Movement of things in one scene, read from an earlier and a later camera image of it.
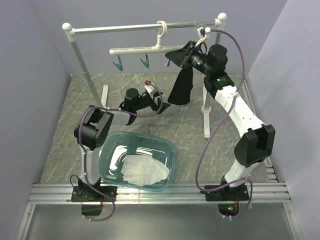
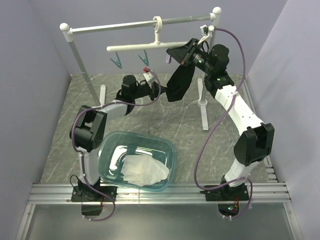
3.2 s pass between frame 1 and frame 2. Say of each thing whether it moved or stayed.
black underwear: moved
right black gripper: stayed
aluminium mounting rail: stayed
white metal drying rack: moved
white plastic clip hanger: moved
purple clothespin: moved
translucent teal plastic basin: stayed
